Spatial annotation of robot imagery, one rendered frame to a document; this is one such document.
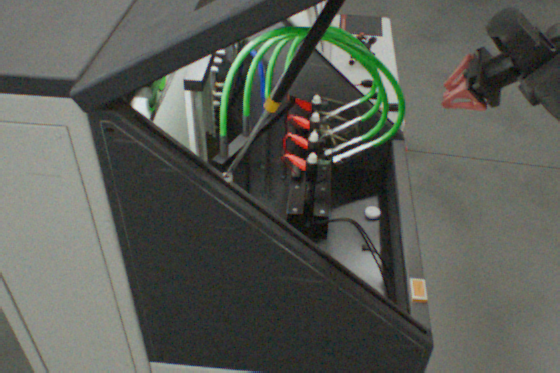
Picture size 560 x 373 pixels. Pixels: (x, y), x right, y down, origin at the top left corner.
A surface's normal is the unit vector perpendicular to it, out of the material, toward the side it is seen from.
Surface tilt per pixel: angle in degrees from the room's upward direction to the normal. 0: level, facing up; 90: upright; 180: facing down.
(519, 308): 0
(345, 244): 0
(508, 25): 50
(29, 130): 90
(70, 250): 90
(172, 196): 90
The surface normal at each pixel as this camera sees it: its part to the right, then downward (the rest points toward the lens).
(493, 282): 0.03, -0.76
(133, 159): -0.09, 0.64
